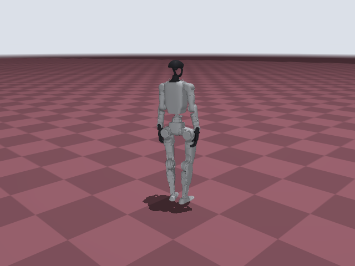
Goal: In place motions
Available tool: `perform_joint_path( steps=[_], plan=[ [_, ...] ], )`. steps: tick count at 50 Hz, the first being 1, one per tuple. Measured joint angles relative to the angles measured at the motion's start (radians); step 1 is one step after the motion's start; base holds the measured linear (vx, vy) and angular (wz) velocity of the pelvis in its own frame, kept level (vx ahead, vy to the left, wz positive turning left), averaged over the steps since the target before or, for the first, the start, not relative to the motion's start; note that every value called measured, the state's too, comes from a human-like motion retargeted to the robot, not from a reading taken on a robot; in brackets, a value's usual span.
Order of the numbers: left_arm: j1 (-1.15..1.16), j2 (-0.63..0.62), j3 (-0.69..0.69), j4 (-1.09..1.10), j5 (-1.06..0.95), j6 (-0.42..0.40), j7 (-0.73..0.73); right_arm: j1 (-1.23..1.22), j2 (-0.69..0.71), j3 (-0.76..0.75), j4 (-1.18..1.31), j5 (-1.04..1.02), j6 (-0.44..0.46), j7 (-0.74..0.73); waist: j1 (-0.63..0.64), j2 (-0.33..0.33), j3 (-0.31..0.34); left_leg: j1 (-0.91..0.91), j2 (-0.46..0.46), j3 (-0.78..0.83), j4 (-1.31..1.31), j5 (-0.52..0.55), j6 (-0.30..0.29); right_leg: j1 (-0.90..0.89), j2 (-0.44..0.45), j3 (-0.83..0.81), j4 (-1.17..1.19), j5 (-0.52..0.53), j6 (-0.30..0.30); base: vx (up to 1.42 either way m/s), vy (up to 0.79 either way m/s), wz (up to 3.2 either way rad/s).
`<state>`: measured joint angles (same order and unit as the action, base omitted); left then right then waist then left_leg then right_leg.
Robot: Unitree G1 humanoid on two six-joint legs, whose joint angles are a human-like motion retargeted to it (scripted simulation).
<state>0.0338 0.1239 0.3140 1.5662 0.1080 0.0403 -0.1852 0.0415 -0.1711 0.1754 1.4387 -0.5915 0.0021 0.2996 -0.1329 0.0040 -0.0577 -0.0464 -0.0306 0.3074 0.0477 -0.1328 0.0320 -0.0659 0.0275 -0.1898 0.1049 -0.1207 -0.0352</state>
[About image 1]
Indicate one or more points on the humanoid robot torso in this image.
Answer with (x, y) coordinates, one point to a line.
(176, 103)

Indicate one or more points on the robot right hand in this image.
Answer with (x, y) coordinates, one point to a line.
(195, 137)

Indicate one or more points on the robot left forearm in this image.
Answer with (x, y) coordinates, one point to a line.
(160, 118)

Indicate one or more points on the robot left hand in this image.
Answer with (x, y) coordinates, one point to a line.
(161, 139)

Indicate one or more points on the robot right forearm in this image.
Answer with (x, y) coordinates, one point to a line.
(194, 117)

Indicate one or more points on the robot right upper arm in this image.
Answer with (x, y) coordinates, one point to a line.
(189, 88)

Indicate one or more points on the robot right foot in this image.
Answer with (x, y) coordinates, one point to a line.
(183, 201)

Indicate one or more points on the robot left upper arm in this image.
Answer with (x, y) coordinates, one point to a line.
(161, 97)

